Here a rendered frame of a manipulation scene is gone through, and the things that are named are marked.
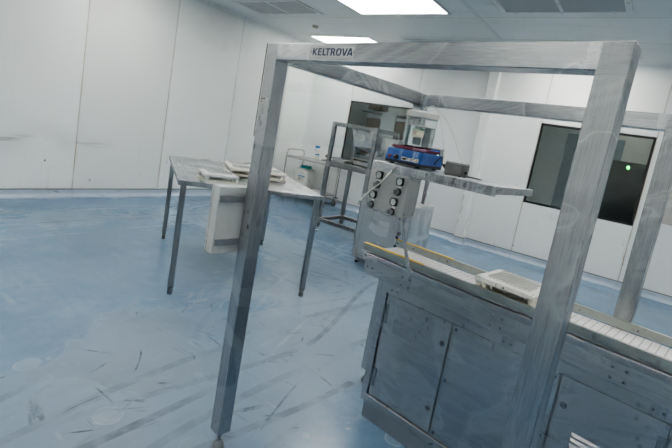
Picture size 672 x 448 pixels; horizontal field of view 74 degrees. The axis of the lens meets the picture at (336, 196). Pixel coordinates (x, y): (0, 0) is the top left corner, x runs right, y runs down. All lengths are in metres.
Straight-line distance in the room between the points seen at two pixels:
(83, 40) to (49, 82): 0.64
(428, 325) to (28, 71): 5.19
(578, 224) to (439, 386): 1.29
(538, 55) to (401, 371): 1.58
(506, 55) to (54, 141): 5.69
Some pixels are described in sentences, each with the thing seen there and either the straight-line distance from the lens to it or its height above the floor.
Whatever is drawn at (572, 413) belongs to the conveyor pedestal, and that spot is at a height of 0.54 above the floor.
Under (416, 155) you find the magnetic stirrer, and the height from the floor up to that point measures 1.33.
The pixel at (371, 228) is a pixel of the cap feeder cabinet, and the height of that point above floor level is 0.42.
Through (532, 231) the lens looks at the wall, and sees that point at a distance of 7.15.
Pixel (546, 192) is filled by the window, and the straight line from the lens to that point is 7.10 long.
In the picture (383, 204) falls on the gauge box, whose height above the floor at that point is 1.08.
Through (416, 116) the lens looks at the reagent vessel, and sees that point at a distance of 2.12.
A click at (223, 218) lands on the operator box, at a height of 0.98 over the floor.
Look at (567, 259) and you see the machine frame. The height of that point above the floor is 1.19.
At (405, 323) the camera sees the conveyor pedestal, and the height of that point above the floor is 0.56.
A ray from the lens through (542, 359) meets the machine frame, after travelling 1.12.
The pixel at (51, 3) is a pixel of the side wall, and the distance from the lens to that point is 6.27.
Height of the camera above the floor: 1.36
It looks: 8 degrees down
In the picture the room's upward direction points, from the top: 10 degrees clockwise
